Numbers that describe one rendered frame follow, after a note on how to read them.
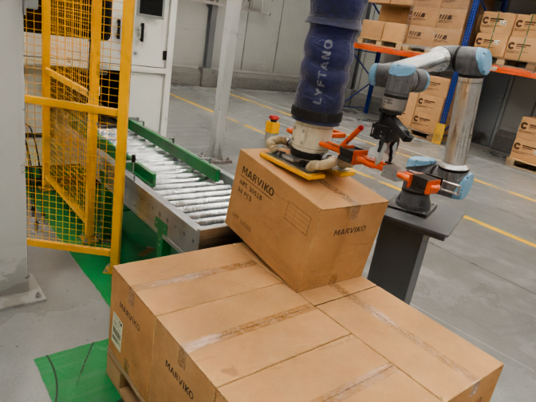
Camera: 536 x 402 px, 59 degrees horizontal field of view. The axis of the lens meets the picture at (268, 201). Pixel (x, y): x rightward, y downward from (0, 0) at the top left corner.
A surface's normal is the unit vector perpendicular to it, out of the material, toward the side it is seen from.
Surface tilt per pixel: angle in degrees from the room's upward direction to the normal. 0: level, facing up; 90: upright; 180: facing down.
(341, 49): 77
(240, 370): 0
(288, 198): 90
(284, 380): 0
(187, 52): 90
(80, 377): 0
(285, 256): 90
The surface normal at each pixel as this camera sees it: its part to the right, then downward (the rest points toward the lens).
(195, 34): 0.61, 0.38
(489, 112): -0.77, 0.10
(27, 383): 0.15, -0.93
